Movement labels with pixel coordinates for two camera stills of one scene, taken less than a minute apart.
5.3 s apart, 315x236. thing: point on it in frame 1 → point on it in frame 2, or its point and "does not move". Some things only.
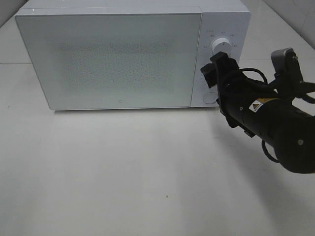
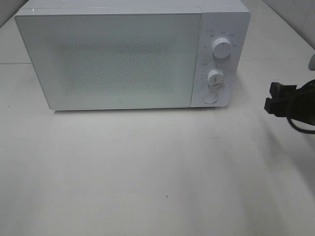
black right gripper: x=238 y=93 → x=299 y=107
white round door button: x=210 y=98 does not move
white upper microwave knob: x=221 y=44 does not move
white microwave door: x=114 y=61 does not move
